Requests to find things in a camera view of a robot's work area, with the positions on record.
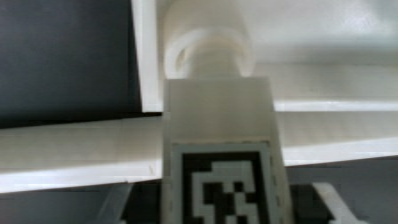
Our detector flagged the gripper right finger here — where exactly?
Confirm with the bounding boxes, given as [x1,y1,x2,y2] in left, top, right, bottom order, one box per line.
[313,182,370,224]

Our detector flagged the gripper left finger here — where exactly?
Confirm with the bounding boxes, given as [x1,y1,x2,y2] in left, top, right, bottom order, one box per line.
[94,184,134,224]

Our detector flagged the white table leg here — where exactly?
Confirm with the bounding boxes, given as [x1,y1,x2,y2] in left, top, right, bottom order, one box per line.
[162,49,295,224]

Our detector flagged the white square table top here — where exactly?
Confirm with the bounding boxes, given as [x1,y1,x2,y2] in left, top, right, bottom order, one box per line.
[132,0,398,112]

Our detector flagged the white U-shaped obstacle fence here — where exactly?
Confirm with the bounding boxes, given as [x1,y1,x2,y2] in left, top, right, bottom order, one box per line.
[0,111,398,194]

